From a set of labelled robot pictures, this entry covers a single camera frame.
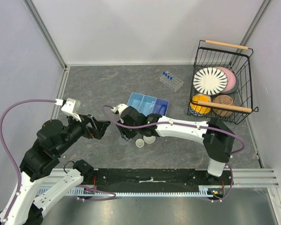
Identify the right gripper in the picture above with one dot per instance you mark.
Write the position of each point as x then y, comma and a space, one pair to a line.
126, 134

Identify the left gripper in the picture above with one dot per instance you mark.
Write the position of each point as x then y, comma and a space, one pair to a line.
97, 130

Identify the blue compartment organizer box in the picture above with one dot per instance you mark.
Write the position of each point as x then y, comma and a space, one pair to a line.
146, 104

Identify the small white dish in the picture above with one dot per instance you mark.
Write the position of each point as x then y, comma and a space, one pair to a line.
139, 143

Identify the large white dish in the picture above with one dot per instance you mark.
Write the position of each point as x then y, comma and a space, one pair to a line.
149, 140

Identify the blue safety glasses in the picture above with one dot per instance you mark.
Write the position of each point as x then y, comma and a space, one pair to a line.
162, 110

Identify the clear test tube rack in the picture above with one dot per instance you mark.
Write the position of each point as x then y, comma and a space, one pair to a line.
175, 84

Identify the black wire dish basket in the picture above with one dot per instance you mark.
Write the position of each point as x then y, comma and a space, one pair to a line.
234, 107

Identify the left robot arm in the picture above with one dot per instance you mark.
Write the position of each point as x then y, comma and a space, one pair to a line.
53, 139

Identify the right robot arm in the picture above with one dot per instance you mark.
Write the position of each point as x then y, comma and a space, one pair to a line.
214, 135

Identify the yellow bowl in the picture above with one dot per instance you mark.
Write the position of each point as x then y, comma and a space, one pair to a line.
198, 110

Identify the white blue striped plate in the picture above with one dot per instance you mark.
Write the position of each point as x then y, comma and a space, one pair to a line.
210, 81

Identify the pink plate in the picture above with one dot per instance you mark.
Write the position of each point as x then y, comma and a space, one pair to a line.
231, 78

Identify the dark green plate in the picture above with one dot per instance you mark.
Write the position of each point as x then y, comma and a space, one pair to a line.
233, 89

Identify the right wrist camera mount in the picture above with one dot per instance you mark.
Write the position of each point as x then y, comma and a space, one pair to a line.
119, 110

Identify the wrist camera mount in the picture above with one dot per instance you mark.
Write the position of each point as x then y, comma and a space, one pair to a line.
119, 110
69, 107

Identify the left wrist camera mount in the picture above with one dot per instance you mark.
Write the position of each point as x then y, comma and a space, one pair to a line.
69, 107

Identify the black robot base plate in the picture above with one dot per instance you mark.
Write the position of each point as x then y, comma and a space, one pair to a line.
153, 180

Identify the light blue cable duct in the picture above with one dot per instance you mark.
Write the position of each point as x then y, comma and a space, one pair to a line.
82, 192

